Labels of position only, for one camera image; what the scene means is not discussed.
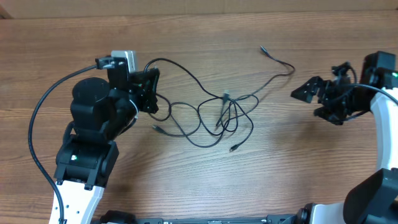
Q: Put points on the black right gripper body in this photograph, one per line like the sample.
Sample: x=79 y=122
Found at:
x=325 y=97

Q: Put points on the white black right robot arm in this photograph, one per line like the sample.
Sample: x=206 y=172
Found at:
x=375 y=199

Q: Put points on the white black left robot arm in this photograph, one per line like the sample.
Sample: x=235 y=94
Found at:
x=101 y=111

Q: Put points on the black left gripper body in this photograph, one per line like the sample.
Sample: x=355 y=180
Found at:
x=144 y=91

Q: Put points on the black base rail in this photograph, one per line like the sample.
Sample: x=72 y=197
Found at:
x=113 y=216

